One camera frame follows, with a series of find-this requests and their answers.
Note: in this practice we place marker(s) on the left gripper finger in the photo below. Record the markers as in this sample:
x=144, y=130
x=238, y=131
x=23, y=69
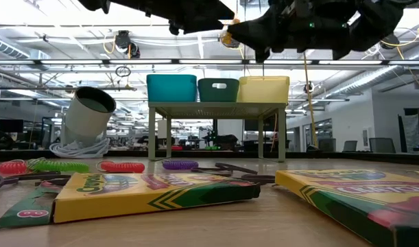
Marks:
x=205, y=10
x=199, y=25

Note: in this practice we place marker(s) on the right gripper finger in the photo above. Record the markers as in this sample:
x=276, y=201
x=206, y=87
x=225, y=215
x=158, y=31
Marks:
x=260, y=31
x=263, y=56

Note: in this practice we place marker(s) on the yellow Crayola crayon box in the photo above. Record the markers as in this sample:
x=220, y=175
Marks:
x=127, y=202
x=349, y=206

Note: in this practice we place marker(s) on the black background robot arm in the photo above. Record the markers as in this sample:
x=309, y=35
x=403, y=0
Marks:
x=226, y=140

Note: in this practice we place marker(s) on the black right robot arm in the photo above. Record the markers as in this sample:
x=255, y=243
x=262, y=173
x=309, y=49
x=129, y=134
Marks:
x=377, y=24

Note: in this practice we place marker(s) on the grey office chair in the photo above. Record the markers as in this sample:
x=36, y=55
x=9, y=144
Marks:
x=382, y=145
x=327, y=144
x=350, y=146

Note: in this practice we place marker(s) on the yellow plastic bin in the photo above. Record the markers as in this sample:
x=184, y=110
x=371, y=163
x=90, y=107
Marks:
x=264, y=90

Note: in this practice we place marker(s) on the teal plastic bin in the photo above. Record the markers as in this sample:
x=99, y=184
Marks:
x=209, y=94

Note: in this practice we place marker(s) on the blue plastic bin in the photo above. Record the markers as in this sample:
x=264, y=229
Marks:
x=171, y=88

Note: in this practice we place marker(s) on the black computer monitor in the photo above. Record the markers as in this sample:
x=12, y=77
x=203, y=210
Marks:
x=11, y=126

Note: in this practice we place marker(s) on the ceiling light rail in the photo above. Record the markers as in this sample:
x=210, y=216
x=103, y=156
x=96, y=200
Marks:
x=367, y=62

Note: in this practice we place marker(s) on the silver ventilation duct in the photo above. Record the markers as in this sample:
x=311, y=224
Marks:
x=367, y=80

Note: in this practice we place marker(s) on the black aluminium table frame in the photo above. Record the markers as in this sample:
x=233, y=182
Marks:
x=31, y=156

